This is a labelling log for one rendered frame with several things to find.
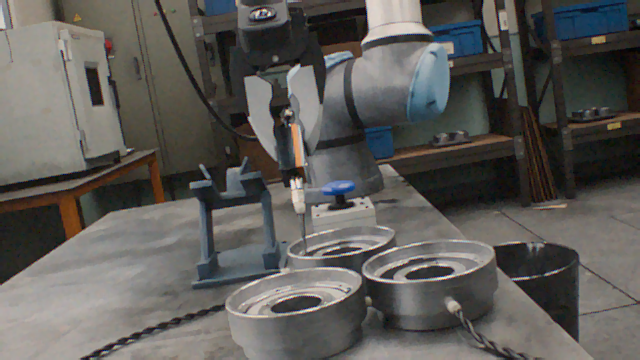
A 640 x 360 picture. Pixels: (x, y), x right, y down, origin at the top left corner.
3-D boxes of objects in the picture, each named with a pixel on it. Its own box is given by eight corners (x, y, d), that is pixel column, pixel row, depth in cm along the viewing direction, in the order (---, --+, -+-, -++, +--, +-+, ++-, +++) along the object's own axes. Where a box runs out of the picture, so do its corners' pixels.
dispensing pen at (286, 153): (287, 252, 59) (269, 99, 66) (294, 266, 62) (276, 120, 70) (311, 248, 58) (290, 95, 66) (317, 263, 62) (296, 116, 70)
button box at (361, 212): (381, 246, 72) (374, 203, 71) (318, 256, 72) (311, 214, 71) (373, 230, 80) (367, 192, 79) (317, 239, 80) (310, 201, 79)
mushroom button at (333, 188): (362, 224, 73) (355, 181, 72) (327, 230, 73) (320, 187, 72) (359, 217, 77) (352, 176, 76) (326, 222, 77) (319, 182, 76)
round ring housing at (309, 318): (236, 382, 43) (224, 327, 43) (235, 329, 54) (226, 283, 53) (384, 350, 45) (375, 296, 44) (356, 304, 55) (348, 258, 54)
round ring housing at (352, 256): (393, 257, 67) (387, 219, 66) (409, 288, 56) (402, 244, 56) (294, 274, 67) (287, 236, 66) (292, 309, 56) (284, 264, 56)
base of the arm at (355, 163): (297, 193, 118) (288, 140, 117) (378, 179, 118) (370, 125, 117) (296, 208, 103) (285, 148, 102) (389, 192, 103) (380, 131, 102)
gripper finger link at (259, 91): (284, 156, 71) (279, 72, 70) (280, 162, 65) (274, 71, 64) (256, 157, 71) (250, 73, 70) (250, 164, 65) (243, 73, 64)
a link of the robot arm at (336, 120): (314, 135, 117) (301, 61, 115) (383, 126, 111) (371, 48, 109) (283, 146, 106) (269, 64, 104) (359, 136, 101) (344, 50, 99)
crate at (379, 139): (391, 151, 442) (386, 119, 438) (396, 157, 404) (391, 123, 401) (317, 163, 444) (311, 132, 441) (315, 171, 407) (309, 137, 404)
